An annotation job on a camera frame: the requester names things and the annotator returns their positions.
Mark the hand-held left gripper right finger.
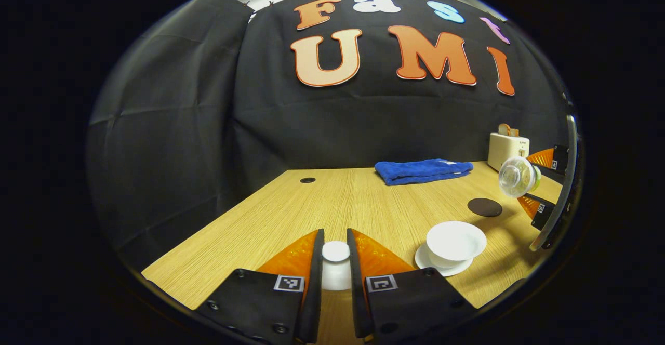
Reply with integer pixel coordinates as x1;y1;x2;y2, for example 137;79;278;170
347;228;477;344

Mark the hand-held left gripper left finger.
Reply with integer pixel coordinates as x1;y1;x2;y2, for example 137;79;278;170
196;228;325;344

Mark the white teacup lid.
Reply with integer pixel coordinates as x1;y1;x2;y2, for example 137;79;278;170
321;241;353;291

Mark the clear plastic water bottle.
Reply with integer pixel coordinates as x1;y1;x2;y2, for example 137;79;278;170
498;156;542;198

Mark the dark round coaster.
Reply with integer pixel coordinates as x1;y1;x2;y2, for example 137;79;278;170
467;197;503;218

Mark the white teacup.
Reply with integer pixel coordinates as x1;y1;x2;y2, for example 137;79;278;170
426;221;487;269

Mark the white toaster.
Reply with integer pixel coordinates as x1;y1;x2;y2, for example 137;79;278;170
487;132;530;171

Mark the white saucer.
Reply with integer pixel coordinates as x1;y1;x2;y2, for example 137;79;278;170
415;242;474;277

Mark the blue folded towel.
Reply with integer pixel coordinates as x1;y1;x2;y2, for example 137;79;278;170
375;158;474;186

